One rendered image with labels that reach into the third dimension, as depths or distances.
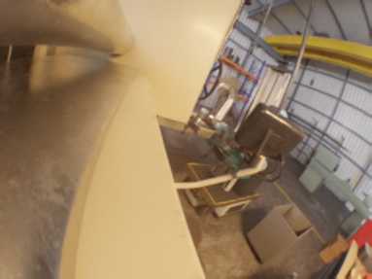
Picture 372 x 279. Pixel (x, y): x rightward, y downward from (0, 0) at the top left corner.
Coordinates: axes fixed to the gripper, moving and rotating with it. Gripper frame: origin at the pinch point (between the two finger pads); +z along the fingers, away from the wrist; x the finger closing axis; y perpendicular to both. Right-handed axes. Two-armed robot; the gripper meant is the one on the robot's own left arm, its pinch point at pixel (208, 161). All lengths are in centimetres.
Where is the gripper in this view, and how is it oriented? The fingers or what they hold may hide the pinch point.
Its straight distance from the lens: 118.5
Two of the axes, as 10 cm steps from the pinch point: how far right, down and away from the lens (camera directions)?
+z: -7.3, 6.3, 2.6
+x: 2.4, 6.0, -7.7
